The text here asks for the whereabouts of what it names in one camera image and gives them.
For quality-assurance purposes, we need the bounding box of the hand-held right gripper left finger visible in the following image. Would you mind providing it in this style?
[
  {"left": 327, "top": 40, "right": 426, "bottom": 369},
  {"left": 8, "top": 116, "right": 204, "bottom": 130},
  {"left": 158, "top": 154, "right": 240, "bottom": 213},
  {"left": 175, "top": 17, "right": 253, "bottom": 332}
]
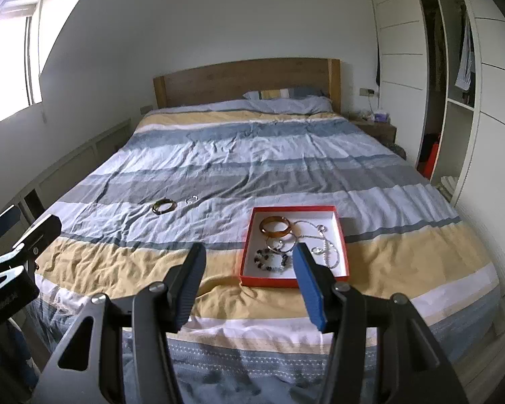
[{"left": 33, "top": 243, "right": 208, "bottom": 404}]

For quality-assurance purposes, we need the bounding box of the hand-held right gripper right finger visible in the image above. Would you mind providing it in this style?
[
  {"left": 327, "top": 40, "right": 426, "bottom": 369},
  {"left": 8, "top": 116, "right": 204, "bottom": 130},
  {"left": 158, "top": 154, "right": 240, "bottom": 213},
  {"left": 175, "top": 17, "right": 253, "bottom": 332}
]
[{"left": 292, "top": 242, "right": 468, "bottom": 404}]

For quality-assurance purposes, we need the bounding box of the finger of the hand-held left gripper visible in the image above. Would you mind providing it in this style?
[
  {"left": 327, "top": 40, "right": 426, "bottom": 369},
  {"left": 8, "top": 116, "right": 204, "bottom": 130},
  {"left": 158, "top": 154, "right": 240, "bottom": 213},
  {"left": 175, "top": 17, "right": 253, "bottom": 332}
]
[
  {"left": 10, "top": 214, "right": 63, "bottom": 262},
  {"left": 0, "top": 205, "right": 25, "bottom": 258}
]

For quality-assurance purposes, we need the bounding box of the red shallow box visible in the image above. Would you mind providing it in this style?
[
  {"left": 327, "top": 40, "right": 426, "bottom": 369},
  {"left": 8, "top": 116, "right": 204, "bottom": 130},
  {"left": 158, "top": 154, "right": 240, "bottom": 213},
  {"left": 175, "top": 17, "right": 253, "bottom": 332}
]
[{"left": 239, "top": 205, "right": 349, "bottom": 289}]

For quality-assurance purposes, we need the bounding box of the silver chain necklace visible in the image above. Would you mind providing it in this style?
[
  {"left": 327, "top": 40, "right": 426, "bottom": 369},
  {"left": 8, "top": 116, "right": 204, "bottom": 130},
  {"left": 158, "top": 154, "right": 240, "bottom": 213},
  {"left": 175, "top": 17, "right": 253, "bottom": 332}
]
[{"left": 292, "top": 219, "right": 342, "bottom": 269}]

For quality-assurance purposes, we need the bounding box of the silver bangle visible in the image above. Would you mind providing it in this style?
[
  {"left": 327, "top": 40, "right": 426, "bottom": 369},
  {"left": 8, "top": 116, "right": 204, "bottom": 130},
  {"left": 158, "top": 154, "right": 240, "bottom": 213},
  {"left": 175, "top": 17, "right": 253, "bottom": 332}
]
[{"left": 266, "top": 236, "right": 298, "bottom": 255}]

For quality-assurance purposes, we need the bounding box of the mixed stone beaded bracelet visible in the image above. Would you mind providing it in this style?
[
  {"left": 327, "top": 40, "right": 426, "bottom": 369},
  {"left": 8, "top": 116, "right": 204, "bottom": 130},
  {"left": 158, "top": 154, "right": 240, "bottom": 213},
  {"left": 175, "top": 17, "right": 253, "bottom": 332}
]
[{"left": 254, "top": 248, "right": 294, "bottom": 273}]

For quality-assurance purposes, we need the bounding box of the amber bangle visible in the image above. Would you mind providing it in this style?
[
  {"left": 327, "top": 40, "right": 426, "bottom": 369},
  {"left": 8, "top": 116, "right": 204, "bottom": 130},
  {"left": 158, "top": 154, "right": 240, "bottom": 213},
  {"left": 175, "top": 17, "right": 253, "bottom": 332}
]
[{"left": 259, "top": 215, "right": 293, "bottom": 238}]

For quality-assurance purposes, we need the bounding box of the window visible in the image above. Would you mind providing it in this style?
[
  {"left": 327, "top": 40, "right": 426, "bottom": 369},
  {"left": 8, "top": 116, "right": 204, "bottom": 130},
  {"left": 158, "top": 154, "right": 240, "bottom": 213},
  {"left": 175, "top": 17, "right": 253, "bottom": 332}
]
[{"left": 0, "top": 0, "right": 43, "bottom": 130}]

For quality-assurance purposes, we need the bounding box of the wooden nightstand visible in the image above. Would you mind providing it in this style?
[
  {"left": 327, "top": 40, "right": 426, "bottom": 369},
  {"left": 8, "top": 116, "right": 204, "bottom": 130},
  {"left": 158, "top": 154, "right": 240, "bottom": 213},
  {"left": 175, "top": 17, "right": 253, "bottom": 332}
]
[{"left": 349, "top": 113, "right": 397, "bottom": 144}]

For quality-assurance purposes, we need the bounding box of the red bag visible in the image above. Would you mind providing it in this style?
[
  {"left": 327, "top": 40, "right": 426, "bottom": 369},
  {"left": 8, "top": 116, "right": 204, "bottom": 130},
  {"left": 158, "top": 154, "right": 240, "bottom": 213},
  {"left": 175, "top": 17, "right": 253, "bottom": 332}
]
[{"left": 418, "top": 135, "right": 441, "bottom": 179}]

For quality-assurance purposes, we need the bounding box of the striped pillow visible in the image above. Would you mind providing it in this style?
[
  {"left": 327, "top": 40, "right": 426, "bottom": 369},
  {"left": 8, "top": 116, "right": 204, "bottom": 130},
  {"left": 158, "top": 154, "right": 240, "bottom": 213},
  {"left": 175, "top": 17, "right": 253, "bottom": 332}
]
[{"left": 243, "top": 88, "right": 334, "bottom": 115}]

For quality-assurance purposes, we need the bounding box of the wooden headboard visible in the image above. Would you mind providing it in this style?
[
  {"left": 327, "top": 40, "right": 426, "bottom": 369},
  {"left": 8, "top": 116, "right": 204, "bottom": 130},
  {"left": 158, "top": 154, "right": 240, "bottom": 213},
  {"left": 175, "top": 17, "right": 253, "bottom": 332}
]
[{"left": 154, "top": 58, "right": 341, "bottom": 110}]

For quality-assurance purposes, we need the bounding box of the hanging striped shirt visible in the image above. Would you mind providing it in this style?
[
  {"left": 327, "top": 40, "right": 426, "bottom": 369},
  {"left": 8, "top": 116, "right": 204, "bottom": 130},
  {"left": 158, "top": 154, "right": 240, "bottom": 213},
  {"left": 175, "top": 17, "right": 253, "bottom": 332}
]
[{"left": 454, "top": 29, "right": 476, "bottom": 92}]

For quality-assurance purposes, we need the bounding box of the white wardrobe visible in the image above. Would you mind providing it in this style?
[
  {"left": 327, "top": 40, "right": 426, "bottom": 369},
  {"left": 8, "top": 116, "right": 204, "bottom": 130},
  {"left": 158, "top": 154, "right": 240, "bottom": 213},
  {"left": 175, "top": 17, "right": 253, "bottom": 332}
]
[{"left": 364, "top": 0, "right": 505, "bottom": 297}]

